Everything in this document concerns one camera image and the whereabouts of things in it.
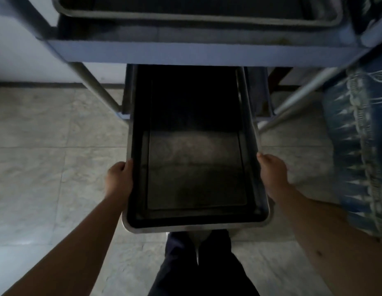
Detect person's right hand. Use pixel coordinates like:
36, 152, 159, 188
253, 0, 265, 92
256, 152, 289, 201

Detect person's left hand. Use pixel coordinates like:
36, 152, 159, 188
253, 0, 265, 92
105, 159, 134, 202

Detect dark metal baking tray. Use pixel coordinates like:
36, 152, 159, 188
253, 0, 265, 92
52, 0, 344, 27
122, 65, 273, 234

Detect person's left forearm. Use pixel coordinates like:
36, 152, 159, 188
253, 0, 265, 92
2, 194, 130, 296

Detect person's right forearm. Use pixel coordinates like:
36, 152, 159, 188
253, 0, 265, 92
272, 184, 382, 296

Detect blue patterned cloth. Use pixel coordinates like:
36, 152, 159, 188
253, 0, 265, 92
322, 0, 382, 244

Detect person's dark trousers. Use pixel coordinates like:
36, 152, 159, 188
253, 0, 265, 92
148, 229, 261, 296

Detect metal tray rack trolley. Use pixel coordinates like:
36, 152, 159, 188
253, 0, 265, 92
0, 0, 382, 134

